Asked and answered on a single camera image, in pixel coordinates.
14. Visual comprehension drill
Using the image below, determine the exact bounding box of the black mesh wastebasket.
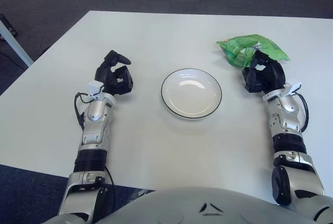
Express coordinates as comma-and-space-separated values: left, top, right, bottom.
0, 14, 19, 40

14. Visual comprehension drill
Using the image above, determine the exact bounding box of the grey robot torso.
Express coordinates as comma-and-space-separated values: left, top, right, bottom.
44, 186, 333, 224

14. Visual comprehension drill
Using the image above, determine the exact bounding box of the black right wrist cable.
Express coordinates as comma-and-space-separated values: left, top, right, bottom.
287, 88, 310, 132

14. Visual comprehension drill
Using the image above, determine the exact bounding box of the green snack bag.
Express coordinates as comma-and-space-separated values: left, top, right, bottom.
215, 33, 290, 68

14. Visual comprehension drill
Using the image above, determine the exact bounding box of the white plate with black rim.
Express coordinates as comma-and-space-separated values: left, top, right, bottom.
160, 68, 223, 120

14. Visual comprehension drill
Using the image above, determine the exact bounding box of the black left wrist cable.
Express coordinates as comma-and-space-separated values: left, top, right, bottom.
74, 91, 102, 131

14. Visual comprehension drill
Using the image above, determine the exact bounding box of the white side table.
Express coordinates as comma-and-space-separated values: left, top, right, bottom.
0, 19, 34, 67

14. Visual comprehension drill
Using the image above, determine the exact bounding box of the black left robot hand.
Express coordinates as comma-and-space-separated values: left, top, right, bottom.
94, 49, 135, 97

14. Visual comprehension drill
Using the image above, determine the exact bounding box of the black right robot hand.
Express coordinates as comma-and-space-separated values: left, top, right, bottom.
241, 50, 286, 94

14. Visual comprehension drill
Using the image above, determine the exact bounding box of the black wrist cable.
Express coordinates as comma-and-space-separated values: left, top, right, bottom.
74, 91, 102, 131
287, 88, 310, 132

